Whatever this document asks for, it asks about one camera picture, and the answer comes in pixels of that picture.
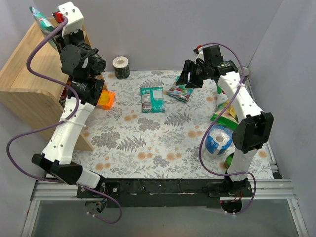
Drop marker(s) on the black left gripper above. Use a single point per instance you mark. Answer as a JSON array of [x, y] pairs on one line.
[[59, 39]]

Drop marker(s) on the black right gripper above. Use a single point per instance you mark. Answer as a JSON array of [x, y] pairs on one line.
[[191, 73]]

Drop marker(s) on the Fox's mint blossom candy bag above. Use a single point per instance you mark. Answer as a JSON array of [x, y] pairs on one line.
[[180, 92]]

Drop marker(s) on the teal fox's bag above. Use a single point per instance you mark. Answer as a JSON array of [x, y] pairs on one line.
[[152, 100], [42, 21]]

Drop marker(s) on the teal Fox's bag back side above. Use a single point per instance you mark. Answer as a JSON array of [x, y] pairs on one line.
[[152, 100]]

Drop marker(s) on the red fruit gummy bag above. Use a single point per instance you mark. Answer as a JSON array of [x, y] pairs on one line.
[[63, 97]]

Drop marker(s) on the small orange candy bag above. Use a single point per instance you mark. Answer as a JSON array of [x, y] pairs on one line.
[[106, 100]]

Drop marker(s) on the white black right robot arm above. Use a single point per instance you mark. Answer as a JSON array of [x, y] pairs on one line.
[[254, 125]]

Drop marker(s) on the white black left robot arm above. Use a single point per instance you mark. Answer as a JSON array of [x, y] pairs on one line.
[[83, 65]]

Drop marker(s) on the wooden shelf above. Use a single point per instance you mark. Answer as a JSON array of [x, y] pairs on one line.
[[33, 99]]

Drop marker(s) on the dark tape roll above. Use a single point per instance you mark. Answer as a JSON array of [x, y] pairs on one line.
[[121, 67]]

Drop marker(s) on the tin can orange label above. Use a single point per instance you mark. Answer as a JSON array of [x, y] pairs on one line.
[[246, 71]]

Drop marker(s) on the green white Chuba chips bag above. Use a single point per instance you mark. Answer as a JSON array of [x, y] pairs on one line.
[[229, 117]]

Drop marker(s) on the floral patterned table mat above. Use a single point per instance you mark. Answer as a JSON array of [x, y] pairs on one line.
[[129, 143]]

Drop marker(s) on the green glass bottle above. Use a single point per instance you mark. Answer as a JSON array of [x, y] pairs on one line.
[[228, 160]]

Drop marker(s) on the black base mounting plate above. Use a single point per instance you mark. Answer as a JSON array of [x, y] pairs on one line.
[[167, 192]]

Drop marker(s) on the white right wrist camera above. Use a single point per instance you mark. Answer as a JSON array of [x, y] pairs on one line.
[[200, 56]]

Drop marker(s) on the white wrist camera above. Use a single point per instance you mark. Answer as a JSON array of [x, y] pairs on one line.
[[200, 56], [74, 16]]

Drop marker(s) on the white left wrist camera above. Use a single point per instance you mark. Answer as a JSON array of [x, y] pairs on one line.
[[74, 16]]

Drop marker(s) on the aluminium frame rail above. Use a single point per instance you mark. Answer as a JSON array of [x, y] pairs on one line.
[[275, 189]]

